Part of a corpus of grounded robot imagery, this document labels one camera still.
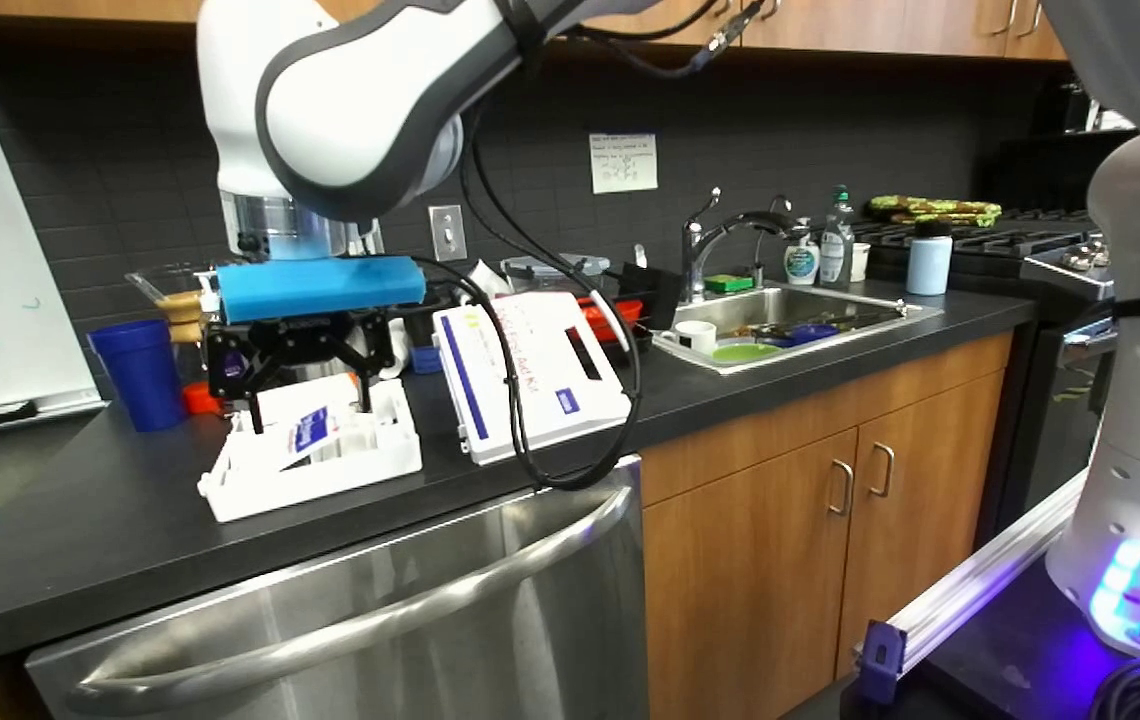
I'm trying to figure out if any red bowl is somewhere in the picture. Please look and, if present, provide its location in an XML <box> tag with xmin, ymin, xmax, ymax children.
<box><xmin>580</xmin><ymin>295</ymin><xmax>649</xmax><ymax>353</ymax></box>

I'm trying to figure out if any blue dish item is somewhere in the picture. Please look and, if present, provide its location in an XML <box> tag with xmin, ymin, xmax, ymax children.
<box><xmin>777</xmin><ymin>321</ymin><xmax>839</xmax><ymax>353</ymax></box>

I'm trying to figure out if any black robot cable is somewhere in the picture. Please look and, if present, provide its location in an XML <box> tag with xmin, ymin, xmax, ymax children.
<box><xmin>414</xmin><ymin>0</ymin><xmax>777</xmax><ymax>490</ymax></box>

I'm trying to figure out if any white paper wall note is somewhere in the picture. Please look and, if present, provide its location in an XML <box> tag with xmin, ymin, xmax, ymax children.
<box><xmin>590</xmin><ymin>128</ymin><xmax>664</xmax><ymax>200</ymax></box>

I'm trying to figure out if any stainless steel dishwasher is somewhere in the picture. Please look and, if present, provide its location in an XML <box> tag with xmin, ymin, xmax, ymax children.
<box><xmin>22</xmin><ymin>457</ymin><xmax>652</xmax><ymax>720</ymax></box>

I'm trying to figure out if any stainless steel sink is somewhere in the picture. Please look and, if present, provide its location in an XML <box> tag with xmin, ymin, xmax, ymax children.
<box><xmin>645</xmin><ymin>279</ymin><xmax>927</xmax><ymax>378</ymax></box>

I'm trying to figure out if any white and blue packet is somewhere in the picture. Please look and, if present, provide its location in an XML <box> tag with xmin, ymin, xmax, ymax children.
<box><xmin>254</xmin><ymin>376</ymin><xmax>380</xmax><ymax>471</ymax></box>

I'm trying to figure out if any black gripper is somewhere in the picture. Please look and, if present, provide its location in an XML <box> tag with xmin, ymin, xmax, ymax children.
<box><xmin>206</xmin><ymin>310</ymin><xmax>399</xmax><ymax>439</ymax></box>

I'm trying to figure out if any aluminium frame rail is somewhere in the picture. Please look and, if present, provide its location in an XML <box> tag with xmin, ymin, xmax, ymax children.
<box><xmin>856</xmin><ymin>467</ymin><xmax>1093</xmax><ymax>709</ymax></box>

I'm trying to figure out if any white box with blue stripe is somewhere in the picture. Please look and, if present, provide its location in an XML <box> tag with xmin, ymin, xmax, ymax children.
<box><xmin>428</xmin><ymin>287</ymin><xmax>635</xmax><ymax>471</ymax></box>

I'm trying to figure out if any wooden lower cabinet door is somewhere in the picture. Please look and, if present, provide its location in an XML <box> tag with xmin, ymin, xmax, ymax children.
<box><xmin>838</xmin><ymin>376</ymin><xmax>1018</xmax><ymax>675</ymax></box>
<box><xmin>640</xmin><ymin>428</ymin><xmax>860</xmax><ymax>720</ymax></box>

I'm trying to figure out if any green yellow cloth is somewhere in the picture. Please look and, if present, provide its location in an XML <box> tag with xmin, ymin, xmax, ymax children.
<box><xmin>866</xmin><ymin>191</ymin><xmax>1005</xmax><ymax>233</ymax></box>

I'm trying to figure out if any white mug with black tag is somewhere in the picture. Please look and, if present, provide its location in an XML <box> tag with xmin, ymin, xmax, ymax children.
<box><xmin>668</xmin><ymin>314</ymin><xmax>721</xmax><ymax>361</ymax></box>

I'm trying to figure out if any open white cardboard box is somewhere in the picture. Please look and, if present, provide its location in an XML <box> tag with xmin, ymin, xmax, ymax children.
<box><xmin>194</xmin><ymin>376</ymin><xmax>425</xmax><ymax>529</ymax></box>

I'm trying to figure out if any dish soap bottle green cap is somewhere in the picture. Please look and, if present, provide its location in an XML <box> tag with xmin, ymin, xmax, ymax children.
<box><xmin>817</xmin><ymin>182</ymin><xmax>860</xmax><ymax>287</ymax></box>

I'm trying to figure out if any black gas stove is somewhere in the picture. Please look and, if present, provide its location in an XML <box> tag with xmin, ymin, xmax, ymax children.
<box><xmin>860</xmin><ymin>197</ymin><xmax>1140</xmax><ymax>535</ymax></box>

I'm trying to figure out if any clear plastic container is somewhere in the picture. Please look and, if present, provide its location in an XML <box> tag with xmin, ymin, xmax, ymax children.
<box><xmin>499</xmin><ymin>253</ymin><xmax>615</xmax><ymax>295</ymax></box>

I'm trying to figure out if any white light switch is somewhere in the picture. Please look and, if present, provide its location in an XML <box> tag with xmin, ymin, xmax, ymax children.
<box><xmin>425</xmin><ymin>200</ymin><xmax>474</xmax><ymax>263</ymax></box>

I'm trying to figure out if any chrome kitchen faucet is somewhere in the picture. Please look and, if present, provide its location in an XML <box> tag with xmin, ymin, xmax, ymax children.
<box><xmin>676</xmin><ymin>182</ymin><xmax>802</xmax><ymax>307</ymax></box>

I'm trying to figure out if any small orange container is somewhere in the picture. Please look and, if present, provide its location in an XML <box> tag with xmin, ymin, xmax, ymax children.
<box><xmin>182</xmin><ymin>378</ymin><xmax>225</xmax><ymax>421</ymax></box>

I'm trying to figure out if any wooden upper cabinet row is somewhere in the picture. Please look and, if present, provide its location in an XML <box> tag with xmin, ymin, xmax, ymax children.
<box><xmin>0</xmin><ymin>0</ymin><xmax>1073</xmax><ymax>65</ymax></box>

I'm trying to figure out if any black dish rack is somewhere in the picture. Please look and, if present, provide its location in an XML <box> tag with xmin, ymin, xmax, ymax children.
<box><xmin>512</xmin><ymin>260</ymin><xmax>683</xmax><ymax>371</ymax></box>

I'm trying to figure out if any glass jar with wooden utensils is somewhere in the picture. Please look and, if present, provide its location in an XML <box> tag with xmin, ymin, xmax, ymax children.
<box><xmin>124</xmin><ymin>267</ymin><xmax>217</xmax><ymax>344</ymax></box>

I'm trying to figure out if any white crumpled paper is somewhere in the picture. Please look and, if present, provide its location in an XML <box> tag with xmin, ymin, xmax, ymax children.
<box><xmin>465</xmin><ymin>260</ymin><xmax>518</xmax><ymax>299</ymax></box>

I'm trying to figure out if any clear hand soap dispenser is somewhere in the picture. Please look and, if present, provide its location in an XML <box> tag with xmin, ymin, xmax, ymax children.
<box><xmin>779</xmin><ymin>216</ymin><xmax>826</xmax><ymax>292</ymax></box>

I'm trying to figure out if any blue plastic cup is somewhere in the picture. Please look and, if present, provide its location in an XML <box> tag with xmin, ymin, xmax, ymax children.
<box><xmin>86</xmin><ymin>314</ymin><xmax>188</xmax><ymax>434</ymax></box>

